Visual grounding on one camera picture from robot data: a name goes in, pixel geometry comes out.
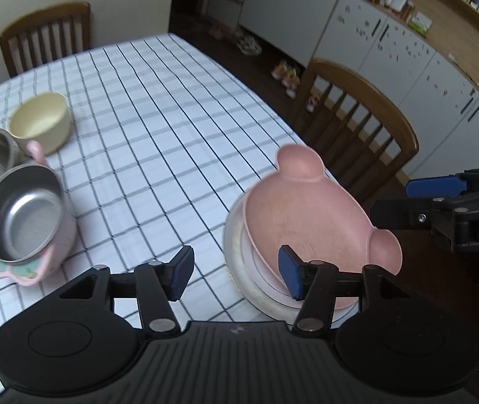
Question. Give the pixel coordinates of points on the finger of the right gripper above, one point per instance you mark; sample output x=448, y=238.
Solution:
x=436, y=187

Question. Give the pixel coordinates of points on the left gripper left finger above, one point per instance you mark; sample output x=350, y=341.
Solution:
x=154, y=287

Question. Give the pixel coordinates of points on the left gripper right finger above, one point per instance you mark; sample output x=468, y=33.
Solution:
x=317, y=285

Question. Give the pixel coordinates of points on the pink bear-shaped plate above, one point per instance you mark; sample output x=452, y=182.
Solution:
x=300, y=206

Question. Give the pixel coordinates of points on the white plate with rim line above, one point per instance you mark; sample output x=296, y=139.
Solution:
x=231, y=245

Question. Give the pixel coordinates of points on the pink steel-lined kids bowl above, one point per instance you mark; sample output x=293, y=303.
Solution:
x=37, y=227

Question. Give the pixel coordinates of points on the cream yellow bowl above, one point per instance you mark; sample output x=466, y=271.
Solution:
x=44, y=118

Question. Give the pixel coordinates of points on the small white plate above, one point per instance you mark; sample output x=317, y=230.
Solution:
x=265, y=280

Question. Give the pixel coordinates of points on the right wooden chair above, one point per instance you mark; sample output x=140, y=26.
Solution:
x=363, y=138

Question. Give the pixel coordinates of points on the wooden chair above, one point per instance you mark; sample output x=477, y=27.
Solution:
x=45, y=35
x=363, y=138

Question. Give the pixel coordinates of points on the white checkered tablecloth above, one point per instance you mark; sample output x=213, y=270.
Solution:
x=164, y=141

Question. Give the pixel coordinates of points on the far wooden chair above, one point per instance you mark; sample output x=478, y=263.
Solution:
x=45, y=35

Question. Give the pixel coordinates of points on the white wall cabinet unit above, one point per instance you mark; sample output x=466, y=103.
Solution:
x=422, y=54

